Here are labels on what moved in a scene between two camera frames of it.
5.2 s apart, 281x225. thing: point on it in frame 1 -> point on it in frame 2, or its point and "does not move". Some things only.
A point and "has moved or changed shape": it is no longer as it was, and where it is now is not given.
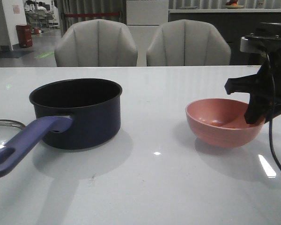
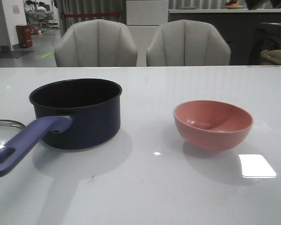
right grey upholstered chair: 185,42 does not move
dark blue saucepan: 77,113 does not move
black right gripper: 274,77 -> 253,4
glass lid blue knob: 2,131 does not move
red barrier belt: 91,14 does not move
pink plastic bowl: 221,122 has moved or changed shape
